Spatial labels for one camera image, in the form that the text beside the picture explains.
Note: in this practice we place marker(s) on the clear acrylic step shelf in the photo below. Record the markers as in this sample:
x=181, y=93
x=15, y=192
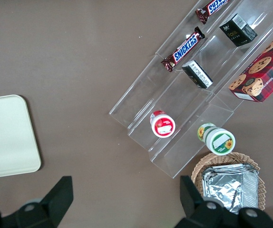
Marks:
x=150, y=95

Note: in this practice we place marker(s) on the small black carton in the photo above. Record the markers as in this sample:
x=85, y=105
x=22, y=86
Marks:
x=238, y=31
x=198, y=74

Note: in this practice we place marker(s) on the green lid yogurt cup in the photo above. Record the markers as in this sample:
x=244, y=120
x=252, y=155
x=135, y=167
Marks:
x=221, y=142

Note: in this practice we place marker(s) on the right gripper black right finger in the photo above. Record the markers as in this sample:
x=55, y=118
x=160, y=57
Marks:
x=198, y=213

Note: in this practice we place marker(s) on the cream plastic tray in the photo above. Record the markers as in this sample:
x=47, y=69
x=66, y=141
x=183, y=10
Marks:
x=8, y=135

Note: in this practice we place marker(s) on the tan wicker basket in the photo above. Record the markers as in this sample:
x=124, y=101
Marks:
x=198, y=171

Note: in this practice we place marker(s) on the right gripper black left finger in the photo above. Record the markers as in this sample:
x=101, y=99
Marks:
x=43, y=211

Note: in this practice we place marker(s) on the red tartan cookie box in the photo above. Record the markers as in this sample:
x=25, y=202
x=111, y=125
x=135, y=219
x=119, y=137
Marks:
x=265, y=73

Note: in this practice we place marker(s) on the Snickers chocolate bar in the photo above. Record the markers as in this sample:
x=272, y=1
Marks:
x=212, y=8
x=184, y=48

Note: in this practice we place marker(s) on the red lid yogurt cup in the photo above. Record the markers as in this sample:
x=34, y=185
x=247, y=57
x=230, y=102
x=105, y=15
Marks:
x=163, y=126

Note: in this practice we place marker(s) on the aluminium foil tray stack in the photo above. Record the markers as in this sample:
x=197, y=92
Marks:
x=229, y=187

